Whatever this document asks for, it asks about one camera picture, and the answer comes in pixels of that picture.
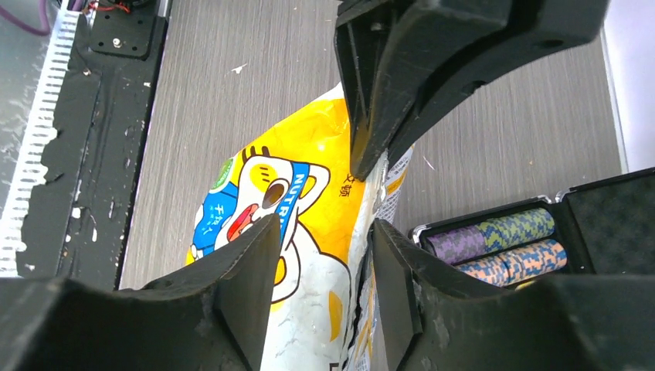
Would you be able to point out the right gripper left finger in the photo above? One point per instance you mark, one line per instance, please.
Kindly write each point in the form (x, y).
(209, 315)

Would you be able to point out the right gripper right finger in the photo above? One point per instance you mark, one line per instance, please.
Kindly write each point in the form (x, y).
(435, 317)

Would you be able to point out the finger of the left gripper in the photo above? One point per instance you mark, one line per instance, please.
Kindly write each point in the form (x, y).
(362, 32)
(441, 52)

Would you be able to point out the pet food bag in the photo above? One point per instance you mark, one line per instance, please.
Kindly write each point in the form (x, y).
(322, 310)

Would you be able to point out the black poker chip case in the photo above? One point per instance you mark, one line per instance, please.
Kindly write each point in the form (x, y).
(603, 227)

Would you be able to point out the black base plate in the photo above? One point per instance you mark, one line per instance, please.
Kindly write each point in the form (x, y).
(76, 199)

